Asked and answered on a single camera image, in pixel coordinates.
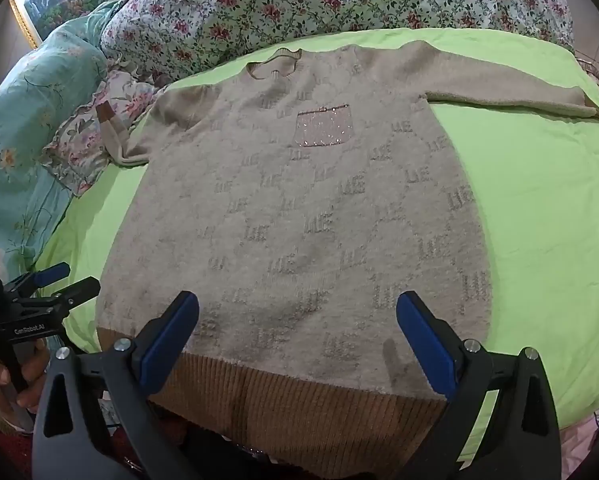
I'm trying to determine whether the teal floral quilt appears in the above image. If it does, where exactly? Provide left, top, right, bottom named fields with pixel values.
left=0, top=2, right=125, bottom=411

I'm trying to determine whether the lime green bed sheet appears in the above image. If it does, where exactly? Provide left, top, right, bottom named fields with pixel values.
left=34, top=27, right=599, bottom=456

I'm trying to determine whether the ruffled floral pillow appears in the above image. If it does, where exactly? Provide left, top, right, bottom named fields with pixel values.
left=44, top=67, right=165, bottom=196

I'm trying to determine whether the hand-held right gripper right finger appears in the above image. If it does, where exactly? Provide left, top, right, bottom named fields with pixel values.
left=396, top=290, right=563, bottom=480

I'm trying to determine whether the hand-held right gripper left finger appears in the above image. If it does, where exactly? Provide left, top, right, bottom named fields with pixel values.
left=32, top=290, right=200, bottom=480

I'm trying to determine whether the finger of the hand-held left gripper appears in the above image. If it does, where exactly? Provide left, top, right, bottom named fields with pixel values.
left=22, top=276, right=102, bottom=323
left=6, top=261, right=71, bottom=303

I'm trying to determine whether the beige knit sweater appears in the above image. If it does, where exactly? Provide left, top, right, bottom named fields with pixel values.
left=95, top=42, right=599, bottom=466

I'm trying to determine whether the pink cloth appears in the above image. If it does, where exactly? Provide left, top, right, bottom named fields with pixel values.
left=572, top=405, right=599, bottom=463

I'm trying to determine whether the white floral quilt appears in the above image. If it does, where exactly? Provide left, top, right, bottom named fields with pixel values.
left=102, top=0, right=575, bottom=86

